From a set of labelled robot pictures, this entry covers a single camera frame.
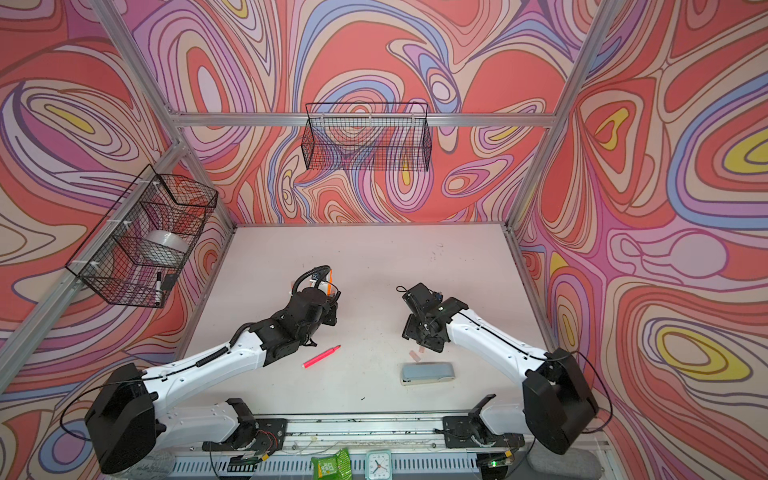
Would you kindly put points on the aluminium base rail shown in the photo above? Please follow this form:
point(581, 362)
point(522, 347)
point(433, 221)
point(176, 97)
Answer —
point(417, 453)

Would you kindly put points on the left black wire basket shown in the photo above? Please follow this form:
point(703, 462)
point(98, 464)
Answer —
point(111, 266)

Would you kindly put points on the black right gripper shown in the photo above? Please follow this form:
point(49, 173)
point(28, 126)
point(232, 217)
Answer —
point(417, 318)

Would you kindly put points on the black wire basket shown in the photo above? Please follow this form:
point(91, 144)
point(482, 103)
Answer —
point(111, 266)
point(367, 136)

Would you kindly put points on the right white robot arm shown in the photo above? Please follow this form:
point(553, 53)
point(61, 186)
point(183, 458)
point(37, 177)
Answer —
point(557, 402)

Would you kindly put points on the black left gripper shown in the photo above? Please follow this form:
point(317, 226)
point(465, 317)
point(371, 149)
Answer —
point(330, 298)

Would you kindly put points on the grey pencil case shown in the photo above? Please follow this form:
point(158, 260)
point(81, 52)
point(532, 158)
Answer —
point(426, 373)

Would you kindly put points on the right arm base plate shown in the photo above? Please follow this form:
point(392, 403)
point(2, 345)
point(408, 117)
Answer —
point(466, 432)

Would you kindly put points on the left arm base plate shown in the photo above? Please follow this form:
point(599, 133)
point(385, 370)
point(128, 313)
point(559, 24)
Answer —
point(264, 435)

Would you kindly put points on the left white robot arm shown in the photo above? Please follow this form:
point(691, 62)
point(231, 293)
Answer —
point(139, 411)

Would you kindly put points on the small white clock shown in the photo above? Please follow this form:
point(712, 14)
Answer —
point(378, 465)

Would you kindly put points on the green snack packet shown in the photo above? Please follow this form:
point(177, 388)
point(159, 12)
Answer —
point(334, 467)

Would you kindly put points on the back black wire basket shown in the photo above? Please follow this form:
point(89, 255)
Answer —
point(367, 136)

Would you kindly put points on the black marker in basket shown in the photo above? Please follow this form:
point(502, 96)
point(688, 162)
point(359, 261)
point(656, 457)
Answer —
point(157, 289)

